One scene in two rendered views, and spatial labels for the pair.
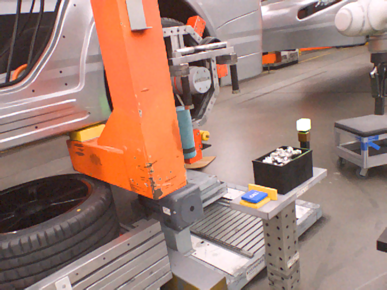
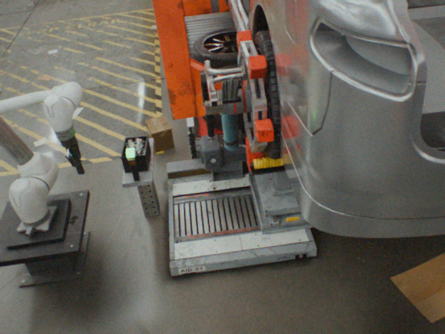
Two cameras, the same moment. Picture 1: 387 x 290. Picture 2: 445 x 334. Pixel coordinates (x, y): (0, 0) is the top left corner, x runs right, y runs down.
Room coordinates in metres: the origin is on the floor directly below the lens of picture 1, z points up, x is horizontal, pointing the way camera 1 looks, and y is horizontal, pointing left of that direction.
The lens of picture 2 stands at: (2.94, -1.74, 1.99)
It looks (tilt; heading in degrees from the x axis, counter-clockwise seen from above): 38 degrees down; 128
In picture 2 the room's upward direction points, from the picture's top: 6 degrees counter-clockwise
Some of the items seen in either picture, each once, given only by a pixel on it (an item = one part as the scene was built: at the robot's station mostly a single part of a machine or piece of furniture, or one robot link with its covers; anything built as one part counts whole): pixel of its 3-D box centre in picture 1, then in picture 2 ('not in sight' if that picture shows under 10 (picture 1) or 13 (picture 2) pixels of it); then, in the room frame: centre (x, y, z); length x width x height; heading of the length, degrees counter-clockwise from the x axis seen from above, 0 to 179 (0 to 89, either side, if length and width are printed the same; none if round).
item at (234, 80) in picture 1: (234, 77); (210, 124); (1.78, -0.30, 0.83); 0.04 x 0.04 x 0.16
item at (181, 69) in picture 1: (178, 69); (208, 75); (1.58, -0.02, 0.93); 0.09 x 0.05 x 0.05; 40
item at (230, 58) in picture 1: (227, 58); (214, 106); (1.80, -0.28, 0.93); 0.09 x 0.05 x 0.05; 40
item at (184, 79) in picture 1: (186, 91); (204, 92); (1.56, -0.04, 0.83); 0.04 x 0.04 x 0.16
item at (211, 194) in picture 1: (179, 197); (283, 197); (1.98, 0.09, 0.13); 0.50 x 0.36 x 0.10; 130
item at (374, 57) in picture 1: (381, 64); (69, 144); (1.28, -0.77, 0.85); 0.08 x 0.07 x 0.09; 121
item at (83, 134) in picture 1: (87, 132); not in sight; (1.62, 0.46, 0.71); 0.14 x 0.14 x 0.05; 40
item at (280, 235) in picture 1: (281, 240); (146, 186); (1.22, -0.32, 0.21); 0.10 x 0.10 x 0.42; 40
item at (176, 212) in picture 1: (165, 209); (233, 157); (1.57, 0.15, 0.26); 0.42 x 0.18 x 0.35; 40
